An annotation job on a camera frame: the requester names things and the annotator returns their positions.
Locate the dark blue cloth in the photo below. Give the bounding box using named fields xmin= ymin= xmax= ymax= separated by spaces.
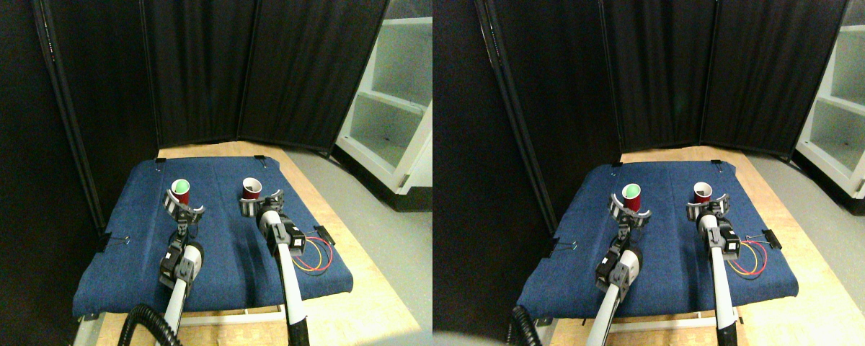
xmin=72 ymin=156 xmax=354 ymax=319
xmin=517 ymin=161 xmax=799 ymax=323

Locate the black curtain stand pole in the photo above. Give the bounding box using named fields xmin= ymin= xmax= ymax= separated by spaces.
xmin=476 ymin=0 xmax=557 ymax=239
xmin=32 ymin=0 xmax=109 ymax=235

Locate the white shelf unit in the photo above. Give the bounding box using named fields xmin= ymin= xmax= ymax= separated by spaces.
xmin=334 ymin=0 xmax=433 ymax=197
xmin=795 ymin=7 xmax=865 ymax=201

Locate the yellow wire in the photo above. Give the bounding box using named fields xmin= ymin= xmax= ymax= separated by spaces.
xmin=735 ymin=245 xmax=764 ymax=275
xmin=292 ymin=241 xmax=329 ymax=273

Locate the red wire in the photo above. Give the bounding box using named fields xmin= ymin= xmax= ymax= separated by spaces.
xmin=292 ymin=234 xmax=334 ymax=275
xmin=735 ymin=239 xmax=769 ymax=278

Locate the white metal frame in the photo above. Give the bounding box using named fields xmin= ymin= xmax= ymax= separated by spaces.
xmin=526 ymin=311 xmax=743 ymax=346
xmin=74 ymin=306 xmax=289 ymax=346

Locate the black ribbed hose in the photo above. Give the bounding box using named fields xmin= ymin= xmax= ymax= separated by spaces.
xmin=506 ymin=306 xmax=541 ymax=346
xmin=117 ymin=303 xmax=181 ymax=346

